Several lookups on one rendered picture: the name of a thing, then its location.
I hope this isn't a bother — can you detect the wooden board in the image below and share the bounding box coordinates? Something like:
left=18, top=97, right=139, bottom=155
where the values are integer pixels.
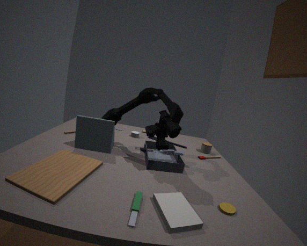
left=5, top=149, right=103, bottom=205

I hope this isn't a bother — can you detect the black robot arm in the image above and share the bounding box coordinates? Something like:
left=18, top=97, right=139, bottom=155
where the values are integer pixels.
left=102, top=88, right=184, bottom=139

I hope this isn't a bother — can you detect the white cylindrical container with tan lid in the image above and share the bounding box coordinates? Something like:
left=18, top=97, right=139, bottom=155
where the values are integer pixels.
left=200, top=142, right=212, bottom=154

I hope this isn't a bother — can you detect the dark grey roasting tin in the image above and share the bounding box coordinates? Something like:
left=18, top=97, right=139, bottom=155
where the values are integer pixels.
left=144, top=141, right=185, bottom=173

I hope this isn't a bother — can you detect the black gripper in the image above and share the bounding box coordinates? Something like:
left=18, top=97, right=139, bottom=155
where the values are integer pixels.
left=156, top=122, right=169, bottom=151

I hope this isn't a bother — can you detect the white round disc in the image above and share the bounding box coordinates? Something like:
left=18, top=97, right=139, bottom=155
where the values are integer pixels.
left=131, top=131, right=140, bottom=138

